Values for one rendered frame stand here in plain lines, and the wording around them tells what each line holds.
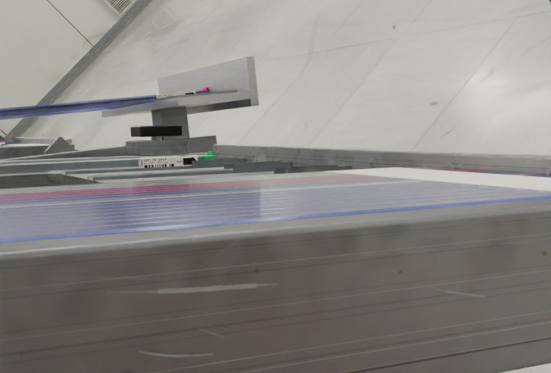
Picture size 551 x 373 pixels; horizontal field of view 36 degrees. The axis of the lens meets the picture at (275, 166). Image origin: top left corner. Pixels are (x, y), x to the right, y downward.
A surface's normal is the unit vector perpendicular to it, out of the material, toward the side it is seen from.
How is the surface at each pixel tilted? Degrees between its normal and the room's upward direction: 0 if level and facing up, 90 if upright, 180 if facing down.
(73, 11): 90
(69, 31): 90
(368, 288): 90
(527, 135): 0
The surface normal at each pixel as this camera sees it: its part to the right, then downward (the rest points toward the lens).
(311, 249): 0.44, 0.04
